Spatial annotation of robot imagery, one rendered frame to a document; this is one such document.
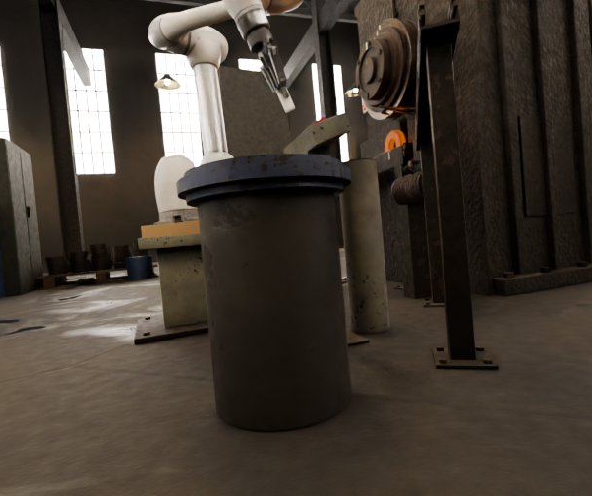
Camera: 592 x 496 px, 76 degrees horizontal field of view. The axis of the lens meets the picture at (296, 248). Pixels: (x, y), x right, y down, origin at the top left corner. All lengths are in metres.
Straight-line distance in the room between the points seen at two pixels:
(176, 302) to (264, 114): 3.50
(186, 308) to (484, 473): 1.14
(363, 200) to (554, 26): 1.36
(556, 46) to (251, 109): 3.23
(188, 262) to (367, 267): 0.67
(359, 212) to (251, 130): 3.52
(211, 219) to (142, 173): 11.30
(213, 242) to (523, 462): 0.52
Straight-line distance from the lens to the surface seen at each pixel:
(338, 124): 1.04
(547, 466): 0.61
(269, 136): 4.64
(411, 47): 2.01
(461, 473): 0.57
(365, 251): 1.14
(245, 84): 4.74
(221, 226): 0.62
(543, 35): 2.11
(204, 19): 1.56
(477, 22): 1.94
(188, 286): 1.46
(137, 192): 11.84
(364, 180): 1.15
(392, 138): 2.08
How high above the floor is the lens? 0.30
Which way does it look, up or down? 1 degrees down
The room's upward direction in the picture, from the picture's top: 5 degrees counter-clockwise
